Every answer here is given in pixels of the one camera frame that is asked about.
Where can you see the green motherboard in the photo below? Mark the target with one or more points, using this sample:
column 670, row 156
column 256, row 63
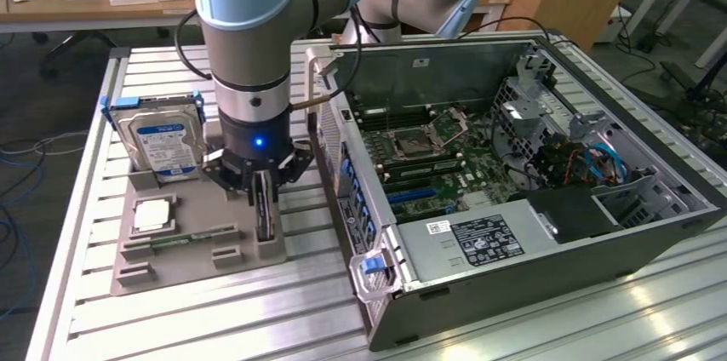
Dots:
column 453, row 182

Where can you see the grey power supply unit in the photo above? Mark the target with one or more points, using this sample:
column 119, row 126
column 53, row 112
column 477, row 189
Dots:
column 453, row 250

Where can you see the small metal drive bracket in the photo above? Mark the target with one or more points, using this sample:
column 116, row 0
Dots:
column 624, row 208

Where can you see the blue case latch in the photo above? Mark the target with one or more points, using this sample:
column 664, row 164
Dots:
column 375, row 269

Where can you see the blue expansion slot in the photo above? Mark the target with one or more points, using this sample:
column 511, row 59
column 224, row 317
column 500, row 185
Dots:
column 409, row 195

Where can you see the silver chipset heatsink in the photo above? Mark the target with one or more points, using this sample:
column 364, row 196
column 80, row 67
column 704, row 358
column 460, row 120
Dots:
column 480, row 200

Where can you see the metal disk bay cage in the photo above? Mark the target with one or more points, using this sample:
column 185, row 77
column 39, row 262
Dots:
column 522, row 112

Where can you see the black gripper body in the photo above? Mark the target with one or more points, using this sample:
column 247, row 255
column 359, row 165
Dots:
column 255, row 139

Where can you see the green RAM stick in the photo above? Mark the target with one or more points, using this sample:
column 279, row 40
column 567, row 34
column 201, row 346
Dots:
column 181, row 238

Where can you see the green graphics card black shroud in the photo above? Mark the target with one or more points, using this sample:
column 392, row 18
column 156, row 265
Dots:
column 264, row 216

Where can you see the open grey PC case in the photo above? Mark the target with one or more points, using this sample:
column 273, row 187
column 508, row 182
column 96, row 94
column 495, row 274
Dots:
column 568, row 301

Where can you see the silver CPU chip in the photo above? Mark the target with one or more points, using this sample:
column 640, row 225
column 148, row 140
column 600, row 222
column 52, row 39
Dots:
column 152, row 214

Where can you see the black office chair base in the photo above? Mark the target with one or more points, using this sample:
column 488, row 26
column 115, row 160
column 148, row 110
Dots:
column 85, row 37

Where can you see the grey parts rack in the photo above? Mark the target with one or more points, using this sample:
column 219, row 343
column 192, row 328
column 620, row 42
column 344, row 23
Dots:
column 187, row 267

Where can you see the RAM stick with white label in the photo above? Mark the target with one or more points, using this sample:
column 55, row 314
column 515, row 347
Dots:
column 423, row 166

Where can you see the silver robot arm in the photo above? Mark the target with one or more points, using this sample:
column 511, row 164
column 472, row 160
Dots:
column 244, row 37

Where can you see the metal socket cover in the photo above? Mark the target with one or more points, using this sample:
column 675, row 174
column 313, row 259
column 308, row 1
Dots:
column 436, row 122

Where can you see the hard disk with blue bracket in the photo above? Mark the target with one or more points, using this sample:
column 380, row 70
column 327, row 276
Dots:
column 159, row 144

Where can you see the white desk frame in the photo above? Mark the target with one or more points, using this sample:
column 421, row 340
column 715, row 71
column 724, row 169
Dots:
column 710, row 16

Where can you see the CPU socket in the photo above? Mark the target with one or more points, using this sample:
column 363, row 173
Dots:
column 415, row 144

